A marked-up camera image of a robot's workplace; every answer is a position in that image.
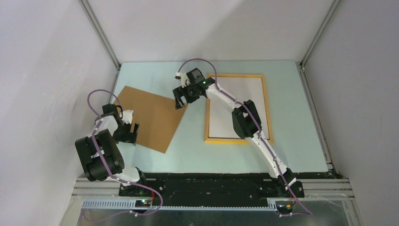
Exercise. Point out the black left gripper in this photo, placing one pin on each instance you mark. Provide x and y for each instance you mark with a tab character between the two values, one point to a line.
130	137

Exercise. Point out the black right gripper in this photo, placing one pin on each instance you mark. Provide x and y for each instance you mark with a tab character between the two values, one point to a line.
180	92

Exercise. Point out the brown cardboard backing board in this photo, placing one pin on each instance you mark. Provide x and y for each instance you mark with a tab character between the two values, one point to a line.
156	115

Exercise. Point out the mountain landscape photo print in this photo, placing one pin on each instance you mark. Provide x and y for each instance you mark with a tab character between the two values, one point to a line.
244	87

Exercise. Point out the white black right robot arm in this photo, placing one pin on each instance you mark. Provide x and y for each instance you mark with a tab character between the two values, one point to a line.
246	121

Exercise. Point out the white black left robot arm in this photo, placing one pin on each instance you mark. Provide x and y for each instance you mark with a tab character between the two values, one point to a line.
99	155

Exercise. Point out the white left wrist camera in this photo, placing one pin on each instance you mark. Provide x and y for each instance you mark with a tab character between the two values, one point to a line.
127	116

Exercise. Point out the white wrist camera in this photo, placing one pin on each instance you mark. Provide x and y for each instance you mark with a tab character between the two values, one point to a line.
127	116
183	78

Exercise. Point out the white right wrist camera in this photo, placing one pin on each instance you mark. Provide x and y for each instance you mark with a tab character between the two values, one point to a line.
183	78

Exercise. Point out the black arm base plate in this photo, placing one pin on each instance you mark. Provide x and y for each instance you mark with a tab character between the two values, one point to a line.
207	201

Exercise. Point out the aluminium corner post left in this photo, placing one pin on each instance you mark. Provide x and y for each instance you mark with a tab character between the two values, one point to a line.
92	18

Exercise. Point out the aluminium corner post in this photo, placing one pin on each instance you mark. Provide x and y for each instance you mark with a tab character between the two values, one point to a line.
320	31
92	18

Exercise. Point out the aluminium corner post right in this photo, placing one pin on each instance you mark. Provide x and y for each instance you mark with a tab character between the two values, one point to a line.
320	31

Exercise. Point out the aluminium front rail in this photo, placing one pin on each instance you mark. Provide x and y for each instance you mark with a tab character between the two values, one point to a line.
171	188

